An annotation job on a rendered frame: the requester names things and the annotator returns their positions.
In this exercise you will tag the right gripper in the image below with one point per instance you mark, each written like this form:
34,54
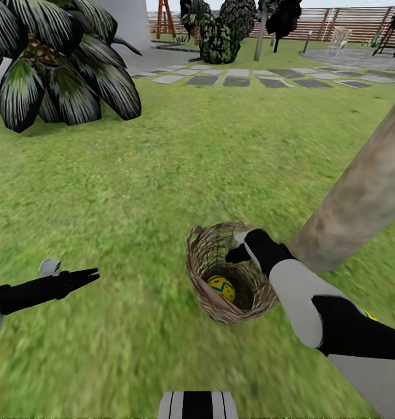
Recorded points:
236,256

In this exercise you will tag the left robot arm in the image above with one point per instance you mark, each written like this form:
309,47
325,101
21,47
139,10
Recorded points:
52,285

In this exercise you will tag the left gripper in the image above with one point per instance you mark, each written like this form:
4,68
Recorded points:
56,287

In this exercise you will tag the wicker basket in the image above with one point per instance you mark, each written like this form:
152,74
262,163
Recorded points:
260,295

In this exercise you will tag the garden chair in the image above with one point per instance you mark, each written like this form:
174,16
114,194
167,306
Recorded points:
339,37

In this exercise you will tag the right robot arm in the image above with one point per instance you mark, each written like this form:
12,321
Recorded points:
322,316

